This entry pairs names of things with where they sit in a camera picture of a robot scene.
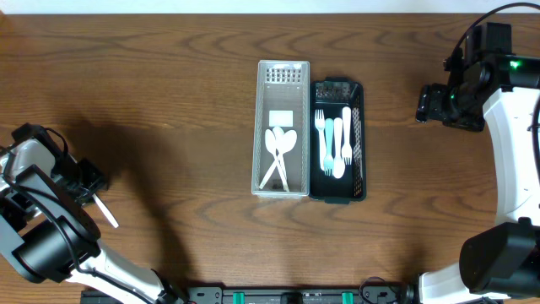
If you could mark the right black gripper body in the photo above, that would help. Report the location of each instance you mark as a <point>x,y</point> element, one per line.
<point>458,110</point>

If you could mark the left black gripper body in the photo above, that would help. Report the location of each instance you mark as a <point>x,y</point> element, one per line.
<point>90,184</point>

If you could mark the white plastic spoon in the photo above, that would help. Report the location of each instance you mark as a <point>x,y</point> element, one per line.
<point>338,165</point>
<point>269,176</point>
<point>105,211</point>
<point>283,145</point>
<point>270,143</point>

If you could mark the white plastic fork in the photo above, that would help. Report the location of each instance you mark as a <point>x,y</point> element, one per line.
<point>347,149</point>
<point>328,159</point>
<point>320,126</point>

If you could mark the black plastic basket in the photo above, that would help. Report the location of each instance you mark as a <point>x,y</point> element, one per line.
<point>332,95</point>

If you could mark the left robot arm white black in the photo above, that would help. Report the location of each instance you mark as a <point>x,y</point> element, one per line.
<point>47,235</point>

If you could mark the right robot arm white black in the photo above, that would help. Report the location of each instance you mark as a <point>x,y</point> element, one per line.
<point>498,92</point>

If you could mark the clear plastic basket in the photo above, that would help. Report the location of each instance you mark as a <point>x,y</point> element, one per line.
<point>283,100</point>

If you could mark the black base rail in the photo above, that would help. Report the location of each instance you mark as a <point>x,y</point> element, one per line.
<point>371,291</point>

